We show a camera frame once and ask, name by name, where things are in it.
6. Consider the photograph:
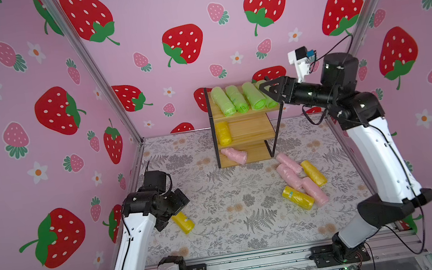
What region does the pink roll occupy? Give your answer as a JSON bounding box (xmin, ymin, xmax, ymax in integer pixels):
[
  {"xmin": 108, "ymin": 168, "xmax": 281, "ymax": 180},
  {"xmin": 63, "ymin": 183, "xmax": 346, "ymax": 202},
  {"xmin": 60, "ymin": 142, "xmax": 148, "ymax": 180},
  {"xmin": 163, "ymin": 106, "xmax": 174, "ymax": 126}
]
[
  {"xmin": 276, "ymin": 164, "xmax": 303, "ymax": 190},
  {"xmin": 220, "ymin": 147, "xmax": 248, "ymax": 165},
  {"xmin": 301, "ymin": 177, "xmax": 329, "ymax": 207},
  {"xmin": 276, "ymin": 153, "xmax": 303, "ymax": 175}
]

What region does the light green roll with label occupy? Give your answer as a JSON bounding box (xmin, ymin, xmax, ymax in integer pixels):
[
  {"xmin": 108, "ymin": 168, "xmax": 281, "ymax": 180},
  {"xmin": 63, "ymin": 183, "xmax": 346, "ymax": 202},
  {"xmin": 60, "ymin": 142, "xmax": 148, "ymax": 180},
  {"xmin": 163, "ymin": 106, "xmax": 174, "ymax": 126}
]
[{"xmin": 225, "ymin": 85, "xmax": 250, "ymax": 114}]

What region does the yellow roll with teal label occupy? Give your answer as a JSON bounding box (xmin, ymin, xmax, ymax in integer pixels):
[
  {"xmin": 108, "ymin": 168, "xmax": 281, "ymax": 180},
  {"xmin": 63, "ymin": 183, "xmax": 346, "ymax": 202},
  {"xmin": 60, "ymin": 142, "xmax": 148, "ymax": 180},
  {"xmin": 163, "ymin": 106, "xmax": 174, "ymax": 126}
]
[{"xmin": 282, "ymin": 186, "xmax": 315, "ymax": 210}]

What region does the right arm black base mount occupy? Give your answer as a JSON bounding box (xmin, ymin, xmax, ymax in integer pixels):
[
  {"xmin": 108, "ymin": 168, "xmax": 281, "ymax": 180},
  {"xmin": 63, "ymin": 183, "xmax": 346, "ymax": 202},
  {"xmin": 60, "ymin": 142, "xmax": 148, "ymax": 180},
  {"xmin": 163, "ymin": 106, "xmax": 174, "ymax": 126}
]
[{"xmin": 309, "ymin": 233, "xmax": 371, "ymax": 270}]

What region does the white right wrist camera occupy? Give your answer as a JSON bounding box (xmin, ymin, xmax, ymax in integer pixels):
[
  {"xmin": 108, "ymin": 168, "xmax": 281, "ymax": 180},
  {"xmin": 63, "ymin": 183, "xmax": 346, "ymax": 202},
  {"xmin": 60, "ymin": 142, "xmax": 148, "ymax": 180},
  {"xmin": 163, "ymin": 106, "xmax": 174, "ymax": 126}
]
[{"xmin": 288, "ymin": 46, "xmax": 317, "ymax": 83}]

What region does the wooden three-tier black-frame shelf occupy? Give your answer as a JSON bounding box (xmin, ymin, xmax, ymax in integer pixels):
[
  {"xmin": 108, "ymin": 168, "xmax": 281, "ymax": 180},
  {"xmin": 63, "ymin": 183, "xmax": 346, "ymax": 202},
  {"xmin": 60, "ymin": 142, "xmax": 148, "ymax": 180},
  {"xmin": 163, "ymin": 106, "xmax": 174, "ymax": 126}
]
[{"xmin": 204, "ymin": 88, "xmax": 284, "ymax": 169}]

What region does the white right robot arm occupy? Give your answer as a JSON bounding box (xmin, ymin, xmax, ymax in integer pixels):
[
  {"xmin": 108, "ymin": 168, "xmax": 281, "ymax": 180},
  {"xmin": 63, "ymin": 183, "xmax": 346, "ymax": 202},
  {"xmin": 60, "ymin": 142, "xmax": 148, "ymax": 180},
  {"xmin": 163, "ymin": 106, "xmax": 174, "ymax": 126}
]
[{"xmin": 260, "ymin": 52, "xmax": 432, "ymax": 261}]

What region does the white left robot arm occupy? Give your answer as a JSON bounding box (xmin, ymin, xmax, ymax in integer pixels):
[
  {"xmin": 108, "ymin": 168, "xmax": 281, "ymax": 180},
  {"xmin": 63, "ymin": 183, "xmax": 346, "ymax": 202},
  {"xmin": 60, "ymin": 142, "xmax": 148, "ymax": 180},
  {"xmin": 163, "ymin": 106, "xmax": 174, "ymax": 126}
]
[{"xmin": 115, "ymin": 170, "xmax": 189, "ymax": 270}]

